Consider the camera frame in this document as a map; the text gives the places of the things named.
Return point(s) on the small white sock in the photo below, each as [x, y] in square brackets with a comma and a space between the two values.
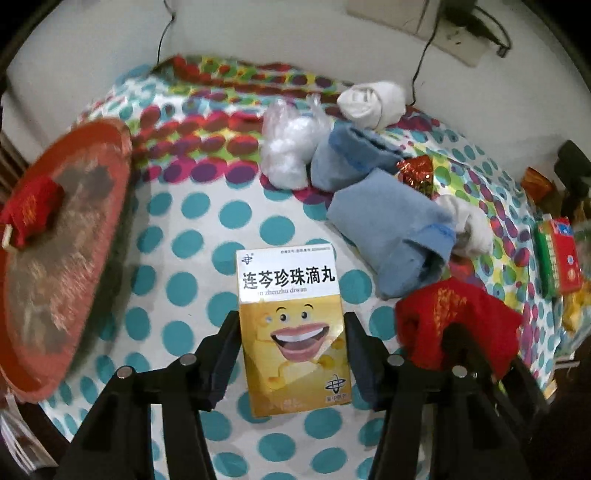
[475, 230]

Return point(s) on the clear plastic sheet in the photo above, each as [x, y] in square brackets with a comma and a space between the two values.
[18, 438]

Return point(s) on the rolled white sock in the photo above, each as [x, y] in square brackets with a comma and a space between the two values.
[364, 104]

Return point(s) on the round red tray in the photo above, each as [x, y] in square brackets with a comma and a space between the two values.
[69, 277]

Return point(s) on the white wall socket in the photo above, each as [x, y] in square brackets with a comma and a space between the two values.
[464, 44]

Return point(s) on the black object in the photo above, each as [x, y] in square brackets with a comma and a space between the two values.
[572, 170]

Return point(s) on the clear plastic bag of cotton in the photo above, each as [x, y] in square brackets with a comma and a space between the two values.
[286, 147]

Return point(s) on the blue sock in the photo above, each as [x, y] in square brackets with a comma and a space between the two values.
[383, 221]
[341, 161]

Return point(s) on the yellow packet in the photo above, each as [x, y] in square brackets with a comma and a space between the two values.
[577, 309]

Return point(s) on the orange snack packet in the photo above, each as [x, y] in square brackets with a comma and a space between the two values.
[538, 184]

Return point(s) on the red and green box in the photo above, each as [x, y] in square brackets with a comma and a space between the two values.
[561, 254]

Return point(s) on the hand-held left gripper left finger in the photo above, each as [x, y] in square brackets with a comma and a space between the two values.
[224, 369]

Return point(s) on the yellow and white medicine box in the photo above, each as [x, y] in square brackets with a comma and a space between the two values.
[286, 286]

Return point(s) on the blank white wall plate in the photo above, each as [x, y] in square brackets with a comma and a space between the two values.
[392, 16]

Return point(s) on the shiny red candy wrapper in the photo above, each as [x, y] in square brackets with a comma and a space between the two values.
[418, 173]

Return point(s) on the red sock with paper label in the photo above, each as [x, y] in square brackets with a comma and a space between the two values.
[32, 207]

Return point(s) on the polka dot cloth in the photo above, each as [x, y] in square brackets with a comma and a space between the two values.
[184, 230]

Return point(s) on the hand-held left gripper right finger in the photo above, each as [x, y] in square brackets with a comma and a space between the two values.
[364, 369]

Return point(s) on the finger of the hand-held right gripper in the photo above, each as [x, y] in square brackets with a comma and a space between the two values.
[526, 387]
[456, 344]

